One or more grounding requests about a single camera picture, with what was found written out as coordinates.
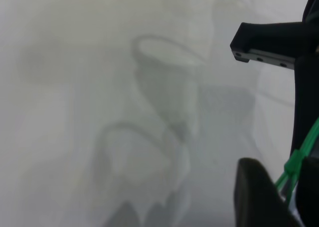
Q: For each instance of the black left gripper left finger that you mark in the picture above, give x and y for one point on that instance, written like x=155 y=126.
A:
x=256 y=199

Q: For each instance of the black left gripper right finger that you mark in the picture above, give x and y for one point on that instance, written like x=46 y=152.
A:
x=310 y=194

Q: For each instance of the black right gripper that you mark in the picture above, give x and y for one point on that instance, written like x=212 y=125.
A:
x=274 y=36

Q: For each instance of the green zipper slider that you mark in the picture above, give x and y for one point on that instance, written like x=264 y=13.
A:
x=294 y=162

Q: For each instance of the clear plastic bag green zipper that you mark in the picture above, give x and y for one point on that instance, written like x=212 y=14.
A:
x=311 y=137

